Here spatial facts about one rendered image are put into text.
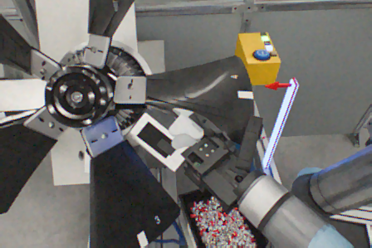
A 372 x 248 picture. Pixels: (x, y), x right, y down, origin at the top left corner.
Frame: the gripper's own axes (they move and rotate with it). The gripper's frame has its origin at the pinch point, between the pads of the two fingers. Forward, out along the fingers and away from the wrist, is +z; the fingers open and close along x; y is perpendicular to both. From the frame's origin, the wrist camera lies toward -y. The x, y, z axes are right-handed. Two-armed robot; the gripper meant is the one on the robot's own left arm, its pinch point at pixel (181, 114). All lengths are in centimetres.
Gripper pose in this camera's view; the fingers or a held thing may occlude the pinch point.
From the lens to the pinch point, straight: 59.6
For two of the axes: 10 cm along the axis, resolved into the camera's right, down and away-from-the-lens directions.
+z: -6.5, -5.5, 5.2
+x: 0.8, 6.3, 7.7
